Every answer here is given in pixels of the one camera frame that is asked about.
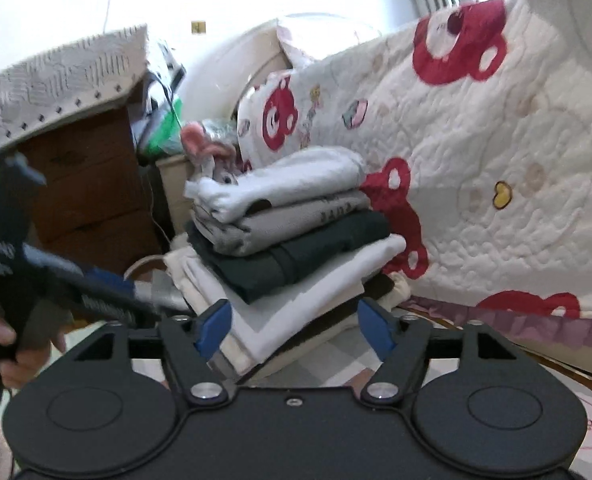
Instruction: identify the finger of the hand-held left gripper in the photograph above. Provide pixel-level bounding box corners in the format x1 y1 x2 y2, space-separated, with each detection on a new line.
81 267 139 296

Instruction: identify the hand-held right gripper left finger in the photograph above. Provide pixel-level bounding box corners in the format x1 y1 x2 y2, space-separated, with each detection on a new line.
71 298 234 407

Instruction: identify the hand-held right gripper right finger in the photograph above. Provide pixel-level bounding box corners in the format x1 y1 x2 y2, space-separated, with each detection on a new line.
357 298 519 407

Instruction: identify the light grey t-shirt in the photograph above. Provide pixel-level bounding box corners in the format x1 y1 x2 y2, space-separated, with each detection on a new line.
185 146 367 223

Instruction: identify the stack of folded clothes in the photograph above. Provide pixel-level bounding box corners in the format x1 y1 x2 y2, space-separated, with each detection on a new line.
185 209 394 305

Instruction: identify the person's left hand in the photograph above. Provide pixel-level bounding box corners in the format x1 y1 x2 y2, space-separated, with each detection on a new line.
0 304 68 390

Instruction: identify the checked dog print mat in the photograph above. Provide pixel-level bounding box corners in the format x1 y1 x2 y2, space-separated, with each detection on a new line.
51 255 592 466

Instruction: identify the cream folded garment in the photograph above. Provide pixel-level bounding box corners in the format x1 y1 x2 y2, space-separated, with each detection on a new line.
376 272 412 311
163 247 257 376

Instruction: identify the grey folded garment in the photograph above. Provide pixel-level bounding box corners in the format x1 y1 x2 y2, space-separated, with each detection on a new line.
136 282 189 313

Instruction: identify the white folded garment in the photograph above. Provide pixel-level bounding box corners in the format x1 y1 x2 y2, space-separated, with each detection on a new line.
176 232 408 366

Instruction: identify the brown wooden drawer cabinet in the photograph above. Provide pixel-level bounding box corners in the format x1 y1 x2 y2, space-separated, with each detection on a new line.
13 80 169 281

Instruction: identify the cream bedside cabinet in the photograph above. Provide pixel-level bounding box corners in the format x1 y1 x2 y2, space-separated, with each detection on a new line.
156 155 202 241

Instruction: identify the grey folded sweatshirt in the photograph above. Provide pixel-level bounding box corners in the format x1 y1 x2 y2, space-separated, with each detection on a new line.
193 190 374 257

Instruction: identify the green plastic bag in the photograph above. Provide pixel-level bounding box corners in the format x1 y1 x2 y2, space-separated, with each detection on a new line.
138 97 184 158

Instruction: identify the patterned white tablecloth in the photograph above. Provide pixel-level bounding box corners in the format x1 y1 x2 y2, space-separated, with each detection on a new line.
0 24 149 166

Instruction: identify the grey plush rabbit toy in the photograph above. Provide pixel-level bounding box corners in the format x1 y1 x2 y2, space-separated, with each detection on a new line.
180 121 249 196

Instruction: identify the purple ruffled bed skirt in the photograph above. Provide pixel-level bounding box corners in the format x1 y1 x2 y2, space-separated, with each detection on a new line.
406 292 592 361

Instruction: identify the bear print quilt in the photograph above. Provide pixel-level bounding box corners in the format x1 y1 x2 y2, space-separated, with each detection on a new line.
236 0 592 321

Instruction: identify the cream headboard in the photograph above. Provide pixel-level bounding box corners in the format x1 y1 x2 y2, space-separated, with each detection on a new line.
196 15 297 121

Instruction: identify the white pillow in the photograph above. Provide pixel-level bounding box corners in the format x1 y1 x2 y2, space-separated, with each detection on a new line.
275 12 384 73

